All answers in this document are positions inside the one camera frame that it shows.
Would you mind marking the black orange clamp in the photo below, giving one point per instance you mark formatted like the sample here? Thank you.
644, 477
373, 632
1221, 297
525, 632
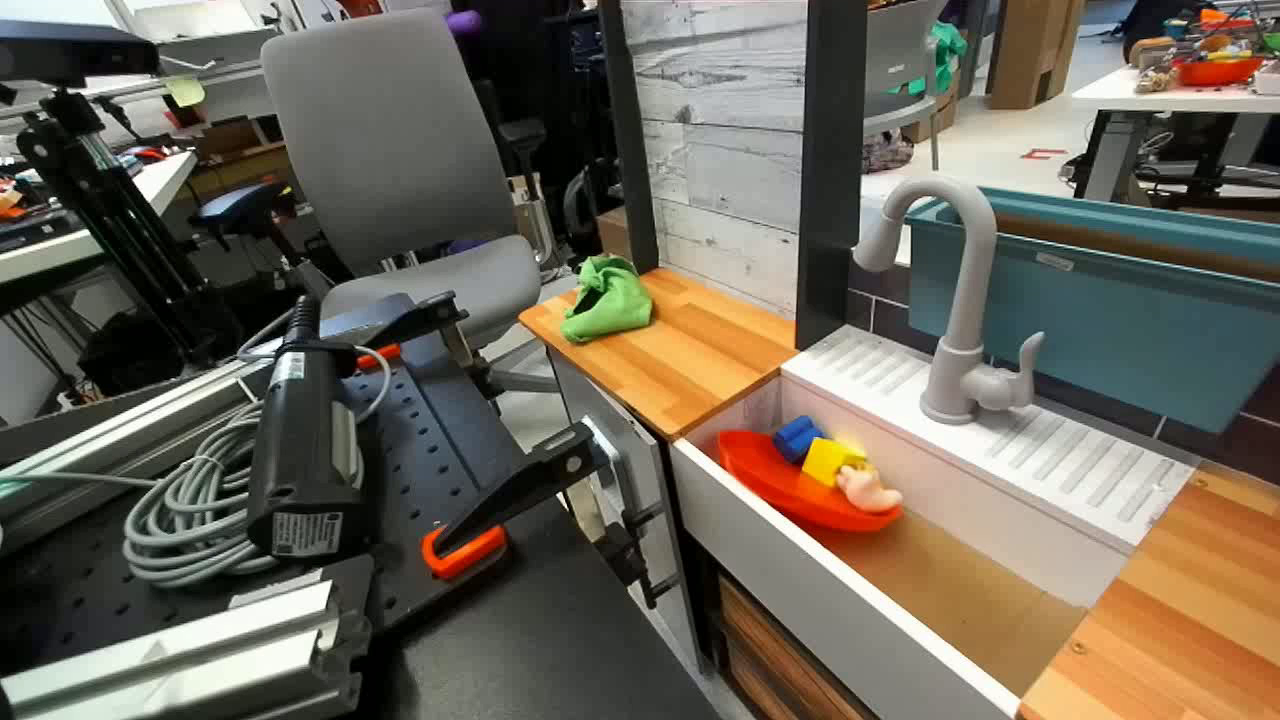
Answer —
479, 528

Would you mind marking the black camera tripod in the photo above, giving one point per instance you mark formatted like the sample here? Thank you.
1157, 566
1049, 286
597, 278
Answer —
60, 140

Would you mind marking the white sink basin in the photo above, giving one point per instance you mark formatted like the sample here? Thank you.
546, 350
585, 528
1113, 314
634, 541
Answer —
1014, 524

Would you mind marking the black vertical frame post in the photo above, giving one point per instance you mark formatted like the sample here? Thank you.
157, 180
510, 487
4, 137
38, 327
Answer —
831, 165

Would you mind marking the grey sink faucet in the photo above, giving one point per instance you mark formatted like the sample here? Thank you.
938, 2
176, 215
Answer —
960, 382

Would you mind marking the teal plastic bin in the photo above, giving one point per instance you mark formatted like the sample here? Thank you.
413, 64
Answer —
1173, 314

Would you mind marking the green cloth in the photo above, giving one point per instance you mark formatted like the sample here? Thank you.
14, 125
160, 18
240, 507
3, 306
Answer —
610, 297

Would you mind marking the pink toy figure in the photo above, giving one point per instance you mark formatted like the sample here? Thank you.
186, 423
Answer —
867, 491

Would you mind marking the blue toy block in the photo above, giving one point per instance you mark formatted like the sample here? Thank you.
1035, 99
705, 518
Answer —
792, 436

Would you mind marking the yellow toy block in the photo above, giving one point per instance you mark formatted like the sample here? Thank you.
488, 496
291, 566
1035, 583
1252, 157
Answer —
831, 459

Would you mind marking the black stereo camera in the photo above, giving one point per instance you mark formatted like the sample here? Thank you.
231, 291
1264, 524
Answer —
305, 496

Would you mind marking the grey office chair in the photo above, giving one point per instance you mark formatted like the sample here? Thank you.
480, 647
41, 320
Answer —
401, 171

